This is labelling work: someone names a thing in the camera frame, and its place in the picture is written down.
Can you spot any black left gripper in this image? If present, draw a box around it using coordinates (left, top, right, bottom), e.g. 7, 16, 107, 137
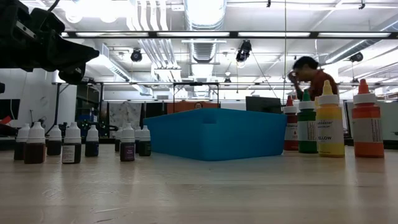
0, 0, 100, 85

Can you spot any small black food coloring bottle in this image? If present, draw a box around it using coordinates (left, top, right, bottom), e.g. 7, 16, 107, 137
61, 121, 82, 165

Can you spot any small blue food coloring bottle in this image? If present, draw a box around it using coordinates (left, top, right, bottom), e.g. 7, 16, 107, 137
85, 124, 100, 157

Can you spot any small red food coloring bottle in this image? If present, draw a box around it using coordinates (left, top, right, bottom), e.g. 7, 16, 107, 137
24, 121, 47, 165

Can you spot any small purple food coloring bottle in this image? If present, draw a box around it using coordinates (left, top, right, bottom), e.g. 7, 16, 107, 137
119, 123, 136, 162

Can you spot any small olive green coloring bottle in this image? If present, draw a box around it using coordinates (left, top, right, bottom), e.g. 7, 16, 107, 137
138, 124, 152, 157

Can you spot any large red food coloring bottle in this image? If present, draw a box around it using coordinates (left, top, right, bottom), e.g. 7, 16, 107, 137
282, 95, 299, 152

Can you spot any large green food coloring bottle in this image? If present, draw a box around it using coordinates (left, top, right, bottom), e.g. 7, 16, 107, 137
297, 89, 318, 154

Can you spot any large yellow food coloring bottle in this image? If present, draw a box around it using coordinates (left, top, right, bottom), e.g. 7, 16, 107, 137
315, 80, 345, 158

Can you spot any large orange food coloring bottle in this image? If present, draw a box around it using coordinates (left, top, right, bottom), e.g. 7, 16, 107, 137
351, 78, 385, 159

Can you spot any small navy food coloring bottle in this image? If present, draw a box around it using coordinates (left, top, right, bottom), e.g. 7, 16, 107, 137
46, 124, 63, 156

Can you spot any small brown food coloring bottle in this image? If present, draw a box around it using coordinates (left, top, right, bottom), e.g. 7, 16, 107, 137
13, 123, 31, 161

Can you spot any grey patterned panel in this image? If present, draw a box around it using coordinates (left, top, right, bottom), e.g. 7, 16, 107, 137
108, 101, 142, 128

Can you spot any black screen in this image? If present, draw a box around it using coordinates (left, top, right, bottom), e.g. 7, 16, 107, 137
0, 98, 21, 121

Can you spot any orange room partition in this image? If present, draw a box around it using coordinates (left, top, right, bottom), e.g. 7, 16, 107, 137
167, 100, 220, 114

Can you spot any blue plastic bin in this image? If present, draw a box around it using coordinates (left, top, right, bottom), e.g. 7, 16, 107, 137
143, 108, 287, 162

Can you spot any black overhead LED light bar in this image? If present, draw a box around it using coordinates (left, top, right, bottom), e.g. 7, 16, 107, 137
60, 30, 398, 40

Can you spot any black computer monitor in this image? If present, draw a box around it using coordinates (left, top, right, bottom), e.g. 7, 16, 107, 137
245, 96, 282, 114

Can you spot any black metal rack frame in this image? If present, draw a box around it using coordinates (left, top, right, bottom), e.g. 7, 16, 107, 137
51, 80, 220, 138

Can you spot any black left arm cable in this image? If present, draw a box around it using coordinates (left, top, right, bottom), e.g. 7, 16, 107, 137
47, 0, 62, 14

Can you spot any silver ventilation duct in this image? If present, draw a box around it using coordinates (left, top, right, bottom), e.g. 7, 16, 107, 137
183, 0, 228, 63

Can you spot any thin hanging cable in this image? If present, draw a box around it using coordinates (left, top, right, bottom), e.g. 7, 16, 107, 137
282, 0, 287, 105

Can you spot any black aluminium table frame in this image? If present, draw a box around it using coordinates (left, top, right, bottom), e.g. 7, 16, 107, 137
0, 136, 398, 150

